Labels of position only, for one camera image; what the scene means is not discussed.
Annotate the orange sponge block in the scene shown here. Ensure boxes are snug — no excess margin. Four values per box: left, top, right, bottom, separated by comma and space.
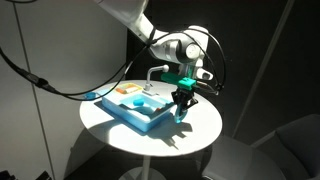
116, 88, 126, 94

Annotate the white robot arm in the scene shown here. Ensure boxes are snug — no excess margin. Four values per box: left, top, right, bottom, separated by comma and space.
94, 0, 213, 80

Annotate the round white table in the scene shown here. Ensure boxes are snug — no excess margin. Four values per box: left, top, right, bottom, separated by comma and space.
80, 95, 222, 180

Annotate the grey office chair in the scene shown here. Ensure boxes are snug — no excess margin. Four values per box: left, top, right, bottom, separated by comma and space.
202, 114, 320, 180

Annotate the yellow dish rack tray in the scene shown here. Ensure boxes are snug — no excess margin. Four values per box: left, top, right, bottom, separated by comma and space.
114, 83, 142, 95

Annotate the light blue toy sink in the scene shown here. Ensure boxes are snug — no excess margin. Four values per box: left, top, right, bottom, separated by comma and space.
102, 89, 174, 132

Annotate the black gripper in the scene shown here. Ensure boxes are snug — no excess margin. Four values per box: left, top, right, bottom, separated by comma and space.
171, 88, 198, 114

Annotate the blue bowl in sink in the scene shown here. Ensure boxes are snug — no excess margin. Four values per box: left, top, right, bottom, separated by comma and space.
133, 98, 145, 106

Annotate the white toy faucet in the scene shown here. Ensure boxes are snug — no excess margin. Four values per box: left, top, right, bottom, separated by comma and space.
142, 64, 169, 96

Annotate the blue cup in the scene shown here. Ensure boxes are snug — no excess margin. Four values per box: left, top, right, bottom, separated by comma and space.
84, 92, 96, 100

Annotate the blue plate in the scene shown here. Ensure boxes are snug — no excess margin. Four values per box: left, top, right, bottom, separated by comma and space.
174, 104, 187, 124

